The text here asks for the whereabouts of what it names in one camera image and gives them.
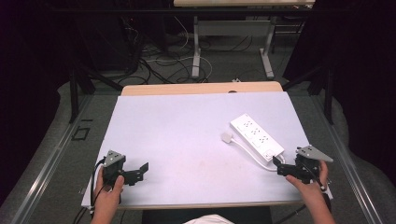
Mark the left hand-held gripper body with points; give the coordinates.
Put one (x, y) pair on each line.
(112, 161)

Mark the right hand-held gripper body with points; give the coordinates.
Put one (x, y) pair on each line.
(308, 161)

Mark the white power strip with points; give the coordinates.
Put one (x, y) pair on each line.
(257, 137)

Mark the white power plug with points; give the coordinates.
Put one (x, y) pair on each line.
(227, 137)

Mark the person's right hand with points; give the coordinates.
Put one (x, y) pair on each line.
(308, 189)

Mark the person's left hand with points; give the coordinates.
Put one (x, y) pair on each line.
(107, 194)

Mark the white table cover sheet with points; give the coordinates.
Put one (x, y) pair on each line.
(186, 146)

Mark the black seat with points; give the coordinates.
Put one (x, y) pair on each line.
(174, 216)

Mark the black metal stand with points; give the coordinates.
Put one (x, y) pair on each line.
(327, 93)
(74, 90)

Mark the person's white clothing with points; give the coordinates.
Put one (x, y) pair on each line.
(210, 219)

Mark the wooden table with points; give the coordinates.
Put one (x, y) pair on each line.
(199, 88)

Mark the white desk with metal legs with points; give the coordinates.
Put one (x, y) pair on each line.
(233, 28)

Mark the metal floor rail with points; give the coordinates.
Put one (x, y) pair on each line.
(46, 161)
(351, 168)

